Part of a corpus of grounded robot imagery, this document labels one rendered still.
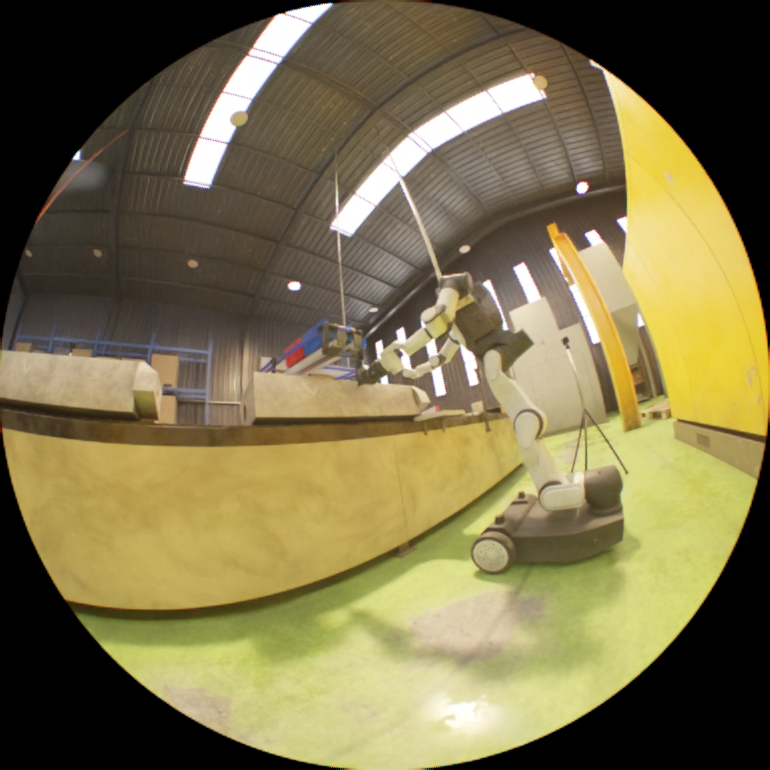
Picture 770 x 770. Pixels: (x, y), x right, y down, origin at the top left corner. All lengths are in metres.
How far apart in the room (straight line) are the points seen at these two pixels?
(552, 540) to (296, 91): 9.87
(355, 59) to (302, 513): 9.49
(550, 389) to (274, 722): 6.89
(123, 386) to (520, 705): 1.42
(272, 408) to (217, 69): 9.64
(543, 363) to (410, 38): 10.07
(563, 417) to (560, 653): 6.24
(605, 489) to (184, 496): 1.56
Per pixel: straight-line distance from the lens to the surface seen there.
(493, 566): 1.17
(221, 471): 0.95
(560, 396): 6.73
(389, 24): 9.04
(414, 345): 1.05
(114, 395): 1.04
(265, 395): 1.02
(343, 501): 1.12
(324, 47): 9.21
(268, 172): 9.61
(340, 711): 0.76
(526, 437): 1.10
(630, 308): 8.66
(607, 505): 1.18
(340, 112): 9.35
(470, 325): 1.24
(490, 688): 0.76
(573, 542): 1.08
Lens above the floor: 0.66
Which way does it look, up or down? 14 degrees up
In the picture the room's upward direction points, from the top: 8 degrees counter-clockwise
